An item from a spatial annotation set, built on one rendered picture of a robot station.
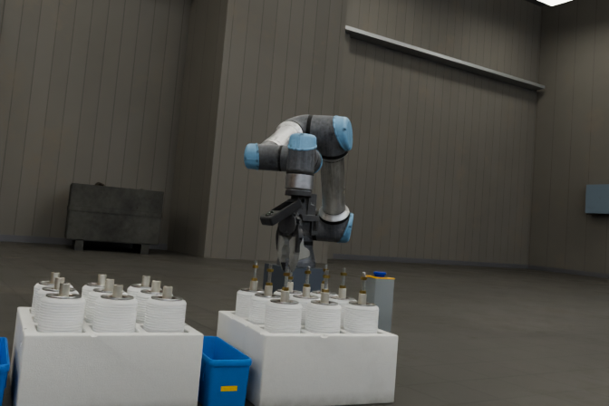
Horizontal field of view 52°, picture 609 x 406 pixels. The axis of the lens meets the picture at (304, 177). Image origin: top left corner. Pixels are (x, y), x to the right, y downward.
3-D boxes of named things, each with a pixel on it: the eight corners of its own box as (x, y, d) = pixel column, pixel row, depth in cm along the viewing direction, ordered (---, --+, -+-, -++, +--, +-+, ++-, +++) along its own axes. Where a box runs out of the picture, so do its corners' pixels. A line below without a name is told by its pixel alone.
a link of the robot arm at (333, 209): (318, 227, 248) (311, 108, 217) (355, 230, 246) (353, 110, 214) (313, 246, 239) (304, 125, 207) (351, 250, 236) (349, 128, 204)
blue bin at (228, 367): (175, 379, 173) (179, 335, 174) (213, 378, 178) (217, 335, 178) (205, 412, 146) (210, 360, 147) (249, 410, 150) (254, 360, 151)
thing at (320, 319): (300, 373, 162) (305, 304, 163) (301, 365, 172) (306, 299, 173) (337, 377, 162) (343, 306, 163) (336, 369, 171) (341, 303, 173)
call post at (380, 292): (356, 374, 197) (363, 275, 200) (375, 373, 200) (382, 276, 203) (368, 380, 191) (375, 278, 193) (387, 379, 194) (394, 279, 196)
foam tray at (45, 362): (9, 375, 163) (17, 306, 164) (157, 372, 180) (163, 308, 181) (14, 423, 128) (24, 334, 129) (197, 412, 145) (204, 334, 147)
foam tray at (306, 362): (212, 371, 186) (218, 310, 188) (328, 368, 203) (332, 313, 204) (258, 410, 151) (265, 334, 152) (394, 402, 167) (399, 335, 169)
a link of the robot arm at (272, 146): (282, 111, 221) (242, 139, 175) (312, 111, 219) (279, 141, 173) (282, 142, 224) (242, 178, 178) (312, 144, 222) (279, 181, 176)
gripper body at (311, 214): (318, 237, 166) (322, 193, 167) (293, 236, 160) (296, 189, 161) (300, 236, 172) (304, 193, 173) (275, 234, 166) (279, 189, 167)
